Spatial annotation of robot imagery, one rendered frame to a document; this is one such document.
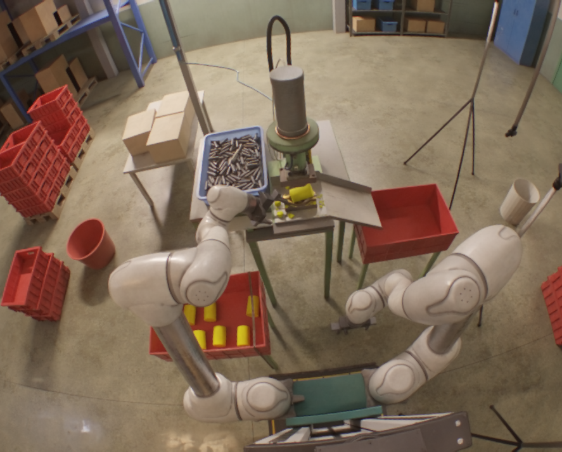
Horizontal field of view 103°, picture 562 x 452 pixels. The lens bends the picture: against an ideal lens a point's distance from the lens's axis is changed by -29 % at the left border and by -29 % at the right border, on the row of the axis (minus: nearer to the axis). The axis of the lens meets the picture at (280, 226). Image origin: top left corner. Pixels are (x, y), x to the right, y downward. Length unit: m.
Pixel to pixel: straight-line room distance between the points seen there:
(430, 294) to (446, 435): 0.27
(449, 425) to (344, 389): 0.90
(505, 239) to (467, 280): 0.18
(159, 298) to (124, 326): 2.09
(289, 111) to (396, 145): 2.52
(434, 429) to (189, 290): 0.54
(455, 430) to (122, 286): 0.74
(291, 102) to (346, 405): 1.20
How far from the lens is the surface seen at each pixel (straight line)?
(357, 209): 1.73
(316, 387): 1.37
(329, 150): 1.97
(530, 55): 7.33
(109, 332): 2.91
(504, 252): 0.73
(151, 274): 0.75
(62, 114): 4.74
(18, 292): 3.44
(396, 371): 1.13
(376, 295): 1.17
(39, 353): 3.46
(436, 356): 1.17
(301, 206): 1.57
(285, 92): 1.12
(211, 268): 0.70
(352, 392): 1.37
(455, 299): 0.60
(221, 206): 1.21
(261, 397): 1.11
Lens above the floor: 2.26
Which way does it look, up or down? 55 degrees down
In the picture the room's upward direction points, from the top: 11 degrees counter-clockwise
